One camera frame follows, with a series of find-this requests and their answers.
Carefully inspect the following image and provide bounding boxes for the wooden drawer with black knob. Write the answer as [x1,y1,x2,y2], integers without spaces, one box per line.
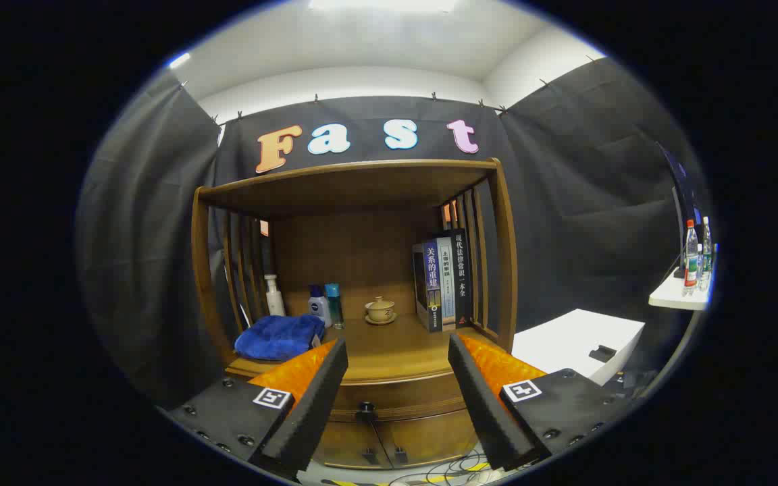
[327,370,477,423]

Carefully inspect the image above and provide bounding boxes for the ceiling light panel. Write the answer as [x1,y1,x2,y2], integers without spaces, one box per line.
[308,0,461,13]

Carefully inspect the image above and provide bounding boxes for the blue towel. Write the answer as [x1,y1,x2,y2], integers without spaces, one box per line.
[234,314,326,361]

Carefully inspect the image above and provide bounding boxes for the teal clear bottle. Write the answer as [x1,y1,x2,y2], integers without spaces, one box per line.
[325,283,346,330]

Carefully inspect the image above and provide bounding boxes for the white desk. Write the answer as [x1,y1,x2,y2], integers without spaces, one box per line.
[648,267,714,311]

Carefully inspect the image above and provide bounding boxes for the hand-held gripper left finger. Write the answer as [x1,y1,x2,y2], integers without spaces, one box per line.
[167,337,349,481]

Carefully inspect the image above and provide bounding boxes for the wooden cabinet door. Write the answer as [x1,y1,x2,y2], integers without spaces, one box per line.
[374,408,479,468]
[311,420,384,470]

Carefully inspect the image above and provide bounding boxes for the white box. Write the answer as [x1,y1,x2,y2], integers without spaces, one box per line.
[512,308,646,387]

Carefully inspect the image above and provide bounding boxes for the tangled black cables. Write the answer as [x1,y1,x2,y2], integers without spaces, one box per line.
[389,451,492,486]

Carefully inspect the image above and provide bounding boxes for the wooden countertop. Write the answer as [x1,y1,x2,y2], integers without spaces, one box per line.
[226,312,506,387]

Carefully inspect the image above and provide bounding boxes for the white pump bottle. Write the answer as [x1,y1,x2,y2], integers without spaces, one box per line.
[264,273,286,318]

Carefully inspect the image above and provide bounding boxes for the white lotion bottle blue cap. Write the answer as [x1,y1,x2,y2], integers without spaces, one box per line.
[307,284,333,328]

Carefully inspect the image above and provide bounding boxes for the book with pale spine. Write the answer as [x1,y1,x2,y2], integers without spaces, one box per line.
[438,235,457,331]

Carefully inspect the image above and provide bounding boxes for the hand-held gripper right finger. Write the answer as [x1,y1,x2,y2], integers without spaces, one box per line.
[447,333,633,472]

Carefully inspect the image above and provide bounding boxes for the wooden cabinet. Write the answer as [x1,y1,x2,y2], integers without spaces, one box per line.
[190,159,519,470]

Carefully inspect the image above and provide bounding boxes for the water bottle green label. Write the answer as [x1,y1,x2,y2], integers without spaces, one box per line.
[700,216,712,292]

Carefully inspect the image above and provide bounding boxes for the beige lidded teacup with saucer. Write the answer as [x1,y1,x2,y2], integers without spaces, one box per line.
[364,296,398,326]

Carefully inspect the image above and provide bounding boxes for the book with blue spine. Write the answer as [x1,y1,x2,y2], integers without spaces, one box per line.
[413,238,444,333]

